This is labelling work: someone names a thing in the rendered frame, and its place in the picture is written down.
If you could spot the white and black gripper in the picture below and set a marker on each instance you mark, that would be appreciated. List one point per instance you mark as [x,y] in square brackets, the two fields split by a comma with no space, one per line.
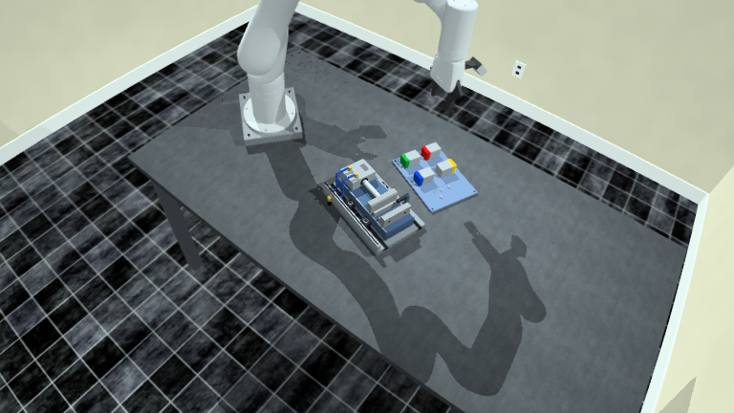
[448,74]

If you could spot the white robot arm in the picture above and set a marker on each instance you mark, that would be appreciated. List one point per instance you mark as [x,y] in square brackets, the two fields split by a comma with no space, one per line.
[262,54]

